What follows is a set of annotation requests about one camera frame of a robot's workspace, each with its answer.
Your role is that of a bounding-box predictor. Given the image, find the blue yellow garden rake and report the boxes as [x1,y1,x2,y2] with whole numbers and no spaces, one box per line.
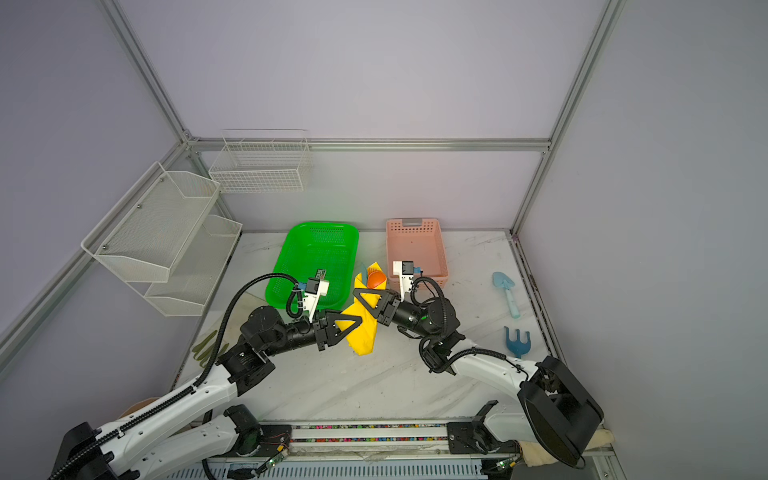
[504,327,532,359]

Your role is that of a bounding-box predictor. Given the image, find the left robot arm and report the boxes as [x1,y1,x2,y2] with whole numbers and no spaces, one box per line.
[50,276,364,479]

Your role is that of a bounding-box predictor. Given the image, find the light blue garden trowel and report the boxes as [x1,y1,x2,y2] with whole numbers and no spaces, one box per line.
[492,271,521,319]

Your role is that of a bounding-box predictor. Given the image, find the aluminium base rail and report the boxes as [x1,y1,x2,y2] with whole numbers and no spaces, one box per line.
[261,418,522,462]

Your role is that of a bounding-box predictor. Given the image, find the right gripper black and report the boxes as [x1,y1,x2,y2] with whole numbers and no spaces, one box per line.
[354,290,436,342]

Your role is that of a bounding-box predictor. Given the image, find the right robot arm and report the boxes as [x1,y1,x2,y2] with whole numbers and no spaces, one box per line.
[353,277,604,469]

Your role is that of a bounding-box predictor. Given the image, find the paper bag with greens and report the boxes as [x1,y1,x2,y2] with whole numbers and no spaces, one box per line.
[119,397,158,421]

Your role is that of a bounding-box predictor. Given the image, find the white mesh two-tier shelf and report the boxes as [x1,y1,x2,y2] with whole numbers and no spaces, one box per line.
[81,162,242,317]

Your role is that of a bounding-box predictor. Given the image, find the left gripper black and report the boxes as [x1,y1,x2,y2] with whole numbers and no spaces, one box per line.
[263,308,362,358]

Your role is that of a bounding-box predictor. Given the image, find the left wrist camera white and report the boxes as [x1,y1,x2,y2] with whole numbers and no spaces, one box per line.
[300,269,330,323]

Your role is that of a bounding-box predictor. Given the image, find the green plastic basket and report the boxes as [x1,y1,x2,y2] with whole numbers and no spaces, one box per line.
[274,222,360,310]

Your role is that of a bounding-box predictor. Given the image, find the white wire basket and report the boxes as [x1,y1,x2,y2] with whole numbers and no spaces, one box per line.
[208,129,313,194]

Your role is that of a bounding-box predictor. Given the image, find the pink plastic basket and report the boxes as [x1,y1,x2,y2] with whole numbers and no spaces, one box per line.
[386,218,449,287]

